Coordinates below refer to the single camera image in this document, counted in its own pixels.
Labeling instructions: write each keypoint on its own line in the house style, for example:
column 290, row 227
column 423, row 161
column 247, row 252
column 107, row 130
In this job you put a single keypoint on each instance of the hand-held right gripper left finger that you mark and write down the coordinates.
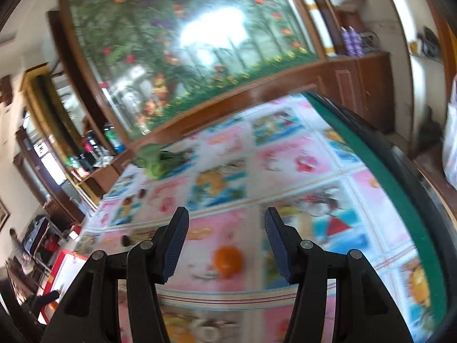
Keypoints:
column 175, row 248

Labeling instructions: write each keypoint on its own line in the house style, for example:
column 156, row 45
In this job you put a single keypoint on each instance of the green broccoli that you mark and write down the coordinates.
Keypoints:
column 155, row 166

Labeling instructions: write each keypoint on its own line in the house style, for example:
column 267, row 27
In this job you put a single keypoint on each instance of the purple bottle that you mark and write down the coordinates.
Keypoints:
column 357, row 43
column 345, row 43

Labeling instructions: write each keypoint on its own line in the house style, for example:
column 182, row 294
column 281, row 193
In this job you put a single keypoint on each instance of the printed tablecloth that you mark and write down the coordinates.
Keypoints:
column 228, row 221

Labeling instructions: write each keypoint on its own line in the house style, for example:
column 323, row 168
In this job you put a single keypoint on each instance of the floral glass panel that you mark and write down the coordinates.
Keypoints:
column 160, row 43

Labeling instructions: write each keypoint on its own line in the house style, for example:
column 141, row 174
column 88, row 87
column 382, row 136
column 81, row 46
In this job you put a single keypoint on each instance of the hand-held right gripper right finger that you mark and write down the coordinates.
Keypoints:
column 280, row 248

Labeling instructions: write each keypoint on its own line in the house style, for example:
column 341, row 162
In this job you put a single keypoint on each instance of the green plastic bottle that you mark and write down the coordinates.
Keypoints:
column 115, row 139

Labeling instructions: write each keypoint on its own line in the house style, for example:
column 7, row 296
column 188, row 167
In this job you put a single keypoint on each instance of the white plastic bag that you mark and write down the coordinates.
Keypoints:
column 450, row 143

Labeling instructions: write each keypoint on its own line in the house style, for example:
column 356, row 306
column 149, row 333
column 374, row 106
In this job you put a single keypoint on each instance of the wooden cabinet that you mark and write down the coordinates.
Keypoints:
column 357, row 78

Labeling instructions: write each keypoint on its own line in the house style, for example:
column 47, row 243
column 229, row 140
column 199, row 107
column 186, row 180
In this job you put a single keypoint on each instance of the orange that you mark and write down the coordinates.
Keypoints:
column 228, row 260

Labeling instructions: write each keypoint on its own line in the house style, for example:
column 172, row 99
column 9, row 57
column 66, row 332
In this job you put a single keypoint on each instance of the red box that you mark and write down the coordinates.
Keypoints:
column 68, row 275

